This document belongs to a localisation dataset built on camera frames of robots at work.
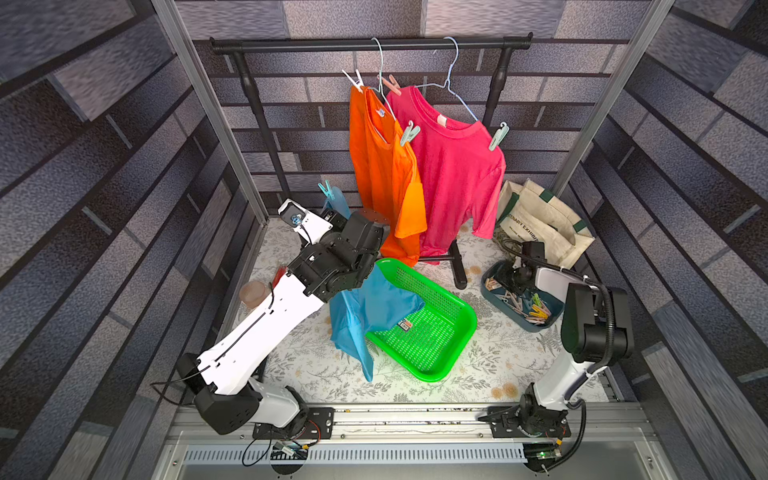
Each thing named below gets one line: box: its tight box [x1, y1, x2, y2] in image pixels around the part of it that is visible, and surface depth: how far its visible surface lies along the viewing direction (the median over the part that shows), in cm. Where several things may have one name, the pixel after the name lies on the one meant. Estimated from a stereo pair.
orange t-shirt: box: [349, 85, 427, 267], surface depth 72 cm
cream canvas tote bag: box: [497, 179, 595, 269], surface depth 97 cm
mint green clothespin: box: [488, 121, 509, 151], surface depth 64 cm
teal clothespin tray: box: [480, 260, 565, 333], surface depth 96 cm
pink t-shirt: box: [388, 86, 507, 265], surface depth 76 cm
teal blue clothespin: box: [318, 180, 335, 200], surface depth 75 cm
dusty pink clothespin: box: [376, 74, 402, 96], surface depth 79 cm
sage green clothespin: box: [400, 120, 421, 147], surface depth 63 cm
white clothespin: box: [341, 69, 365, 94], surface depth 76 cm
